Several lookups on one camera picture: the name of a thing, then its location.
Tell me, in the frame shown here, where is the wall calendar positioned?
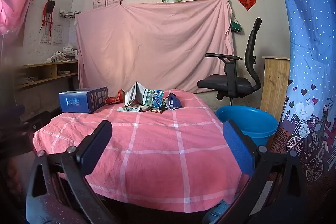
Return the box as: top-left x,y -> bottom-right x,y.
40,25 -> 64,45

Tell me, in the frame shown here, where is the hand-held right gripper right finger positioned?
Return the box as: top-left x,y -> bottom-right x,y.
202,120 -> 306,224

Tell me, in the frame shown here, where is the blue dotted cartoon curtain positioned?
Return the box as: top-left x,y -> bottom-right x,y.
266,0 -> 336,203

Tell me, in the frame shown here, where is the black office chair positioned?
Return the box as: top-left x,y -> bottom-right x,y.
197,17 -> 263,106

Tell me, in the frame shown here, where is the dark blue wrapper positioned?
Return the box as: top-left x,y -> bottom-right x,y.
165,93 -> 182,110

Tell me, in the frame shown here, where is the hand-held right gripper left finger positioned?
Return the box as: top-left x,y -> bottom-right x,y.
26,120 -> 113,224

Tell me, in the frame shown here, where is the green hanging purse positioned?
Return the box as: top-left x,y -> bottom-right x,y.
230,14 -> 243,34

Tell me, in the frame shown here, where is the pink hanging sheet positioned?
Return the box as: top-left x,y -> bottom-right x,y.
74,0 -> 235,94

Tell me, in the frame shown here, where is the blue cardboard box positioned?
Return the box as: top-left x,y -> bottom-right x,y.
59,86 -> 109,114

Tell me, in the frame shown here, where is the blue green snack wrapper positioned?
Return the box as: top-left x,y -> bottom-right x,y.
142,89 -> 165,108

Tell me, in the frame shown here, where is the blue plastic bucket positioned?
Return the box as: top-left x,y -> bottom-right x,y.
215,106 -> 279,147

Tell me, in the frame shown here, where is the wooden cabinet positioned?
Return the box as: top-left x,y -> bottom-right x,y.
260,56 -> 291,123

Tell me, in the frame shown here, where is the wire wall rack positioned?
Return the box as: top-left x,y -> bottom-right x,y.
59,10 -> 82,19

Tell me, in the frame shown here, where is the grey paper stack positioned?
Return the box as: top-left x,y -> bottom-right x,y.
18,76 -> 38,85

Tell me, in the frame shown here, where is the red tassel ornament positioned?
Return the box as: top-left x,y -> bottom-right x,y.
39,0 -> 56,34

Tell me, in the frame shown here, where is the stack of newspapers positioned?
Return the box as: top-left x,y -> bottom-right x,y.
45,44 -> 79,63

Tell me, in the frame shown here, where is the person's jeans leg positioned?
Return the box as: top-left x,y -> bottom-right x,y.
202,200 -> 231,224

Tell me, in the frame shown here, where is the wooden shelf desk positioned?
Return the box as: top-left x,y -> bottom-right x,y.
14,61 -> 79,90

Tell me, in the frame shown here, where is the red snack packet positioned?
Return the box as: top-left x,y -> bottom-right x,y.
105,90 -> 125,106

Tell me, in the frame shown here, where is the pink checked tablecloth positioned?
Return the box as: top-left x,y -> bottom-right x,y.
33,89 -> 250,214

